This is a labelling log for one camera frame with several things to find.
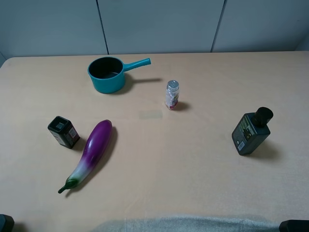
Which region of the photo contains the teal saucepan with handle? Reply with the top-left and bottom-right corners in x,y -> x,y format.
87,57 -> 151,94

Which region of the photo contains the small black square jar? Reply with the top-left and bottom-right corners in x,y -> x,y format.
47,116 -> 80,149

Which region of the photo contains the black robot base right corner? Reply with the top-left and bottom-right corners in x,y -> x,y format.
279,219 -> 309,232

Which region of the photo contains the grey cloth at table edge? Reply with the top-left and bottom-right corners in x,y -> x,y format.
92,216 -> 280,232

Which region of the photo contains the purple toy eggplant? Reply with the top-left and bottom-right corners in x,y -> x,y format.
58,119 -> 112,194

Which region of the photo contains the dark flat bottle black cap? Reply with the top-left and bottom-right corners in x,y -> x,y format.
231,107 -> 273,156

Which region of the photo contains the clear candy bottle silver cap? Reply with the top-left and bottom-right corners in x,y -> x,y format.
165,80 -> 179,110

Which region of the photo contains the black robot base left corner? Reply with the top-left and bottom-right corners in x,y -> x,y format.
0,214 -> 14,232

